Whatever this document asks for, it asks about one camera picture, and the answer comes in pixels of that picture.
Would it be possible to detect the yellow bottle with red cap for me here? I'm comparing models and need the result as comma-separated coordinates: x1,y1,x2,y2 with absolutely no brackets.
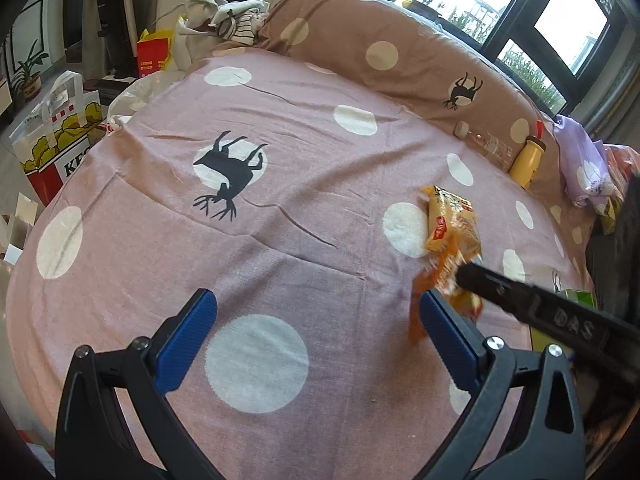
508,120,548,190

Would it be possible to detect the white fried chicken paper bag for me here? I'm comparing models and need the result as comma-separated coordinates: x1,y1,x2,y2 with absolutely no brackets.
9,70,115,207

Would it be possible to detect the black window frame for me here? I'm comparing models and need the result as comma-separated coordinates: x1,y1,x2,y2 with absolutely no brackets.
367,0,633,128

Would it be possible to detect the orange chip bag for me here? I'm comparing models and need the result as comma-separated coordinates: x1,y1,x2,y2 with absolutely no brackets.
409,247,485,345

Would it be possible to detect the purple floral cloth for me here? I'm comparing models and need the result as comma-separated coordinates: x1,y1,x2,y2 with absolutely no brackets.
553,114,622,217

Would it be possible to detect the potted plant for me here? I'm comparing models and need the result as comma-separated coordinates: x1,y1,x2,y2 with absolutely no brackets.
12,39,50,102

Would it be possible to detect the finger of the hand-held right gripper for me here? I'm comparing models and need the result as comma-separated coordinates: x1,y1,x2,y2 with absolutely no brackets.
456,262,541,329

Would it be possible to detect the red paper bag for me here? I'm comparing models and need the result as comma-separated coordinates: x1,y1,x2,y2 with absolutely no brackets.
135,27,177,79

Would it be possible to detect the pile of clothes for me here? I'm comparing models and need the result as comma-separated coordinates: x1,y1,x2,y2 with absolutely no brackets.
174,0,272,57

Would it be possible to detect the dark grey cloth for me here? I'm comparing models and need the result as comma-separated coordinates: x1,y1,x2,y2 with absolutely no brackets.
584,172,640,318

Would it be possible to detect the black tower appliance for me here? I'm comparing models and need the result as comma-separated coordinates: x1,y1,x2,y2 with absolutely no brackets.
94,0,139,79

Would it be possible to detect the clear plastic bottle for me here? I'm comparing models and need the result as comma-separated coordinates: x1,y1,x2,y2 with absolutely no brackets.
453,120,517,172

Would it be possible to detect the pink polka dot bedsheet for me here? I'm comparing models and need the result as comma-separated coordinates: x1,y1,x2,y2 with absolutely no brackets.
5,49,598,480

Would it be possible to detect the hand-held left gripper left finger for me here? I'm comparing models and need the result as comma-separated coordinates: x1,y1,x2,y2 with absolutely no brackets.
54,288,221,480

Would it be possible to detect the brown polka dot pillow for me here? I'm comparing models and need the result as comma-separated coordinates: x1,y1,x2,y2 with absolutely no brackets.
259,0,598,291

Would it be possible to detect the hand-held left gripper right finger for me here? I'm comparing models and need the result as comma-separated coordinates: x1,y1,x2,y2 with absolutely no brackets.
419,289,587,480

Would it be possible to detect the orange-yellow packet with red label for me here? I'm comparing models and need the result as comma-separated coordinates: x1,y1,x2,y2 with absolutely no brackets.
421,184,482,257

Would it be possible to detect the white cardboard box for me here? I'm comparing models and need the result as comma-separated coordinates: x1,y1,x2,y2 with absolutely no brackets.
0,191,40,267

